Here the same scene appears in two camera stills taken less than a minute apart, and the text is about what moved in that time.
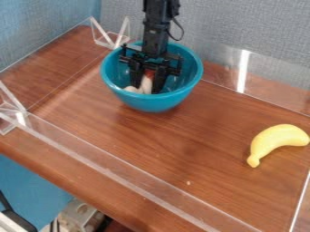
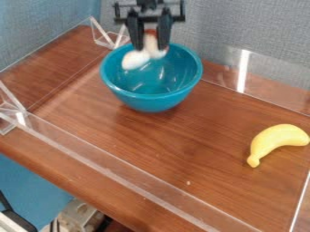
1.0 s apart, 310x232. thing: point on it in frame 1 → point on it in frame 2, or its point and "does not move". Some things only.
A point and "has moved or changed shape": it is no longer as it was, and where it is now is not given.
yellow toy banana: x=273 y=137 does not move
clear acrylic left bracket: x=13 y=113 does not move
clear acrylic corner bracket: x=108 y=38 does not move
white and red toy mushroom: x=146 y=88 has moved or changed shape
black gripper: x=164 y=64 → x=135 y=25
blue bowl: x=175 y=88 does not move
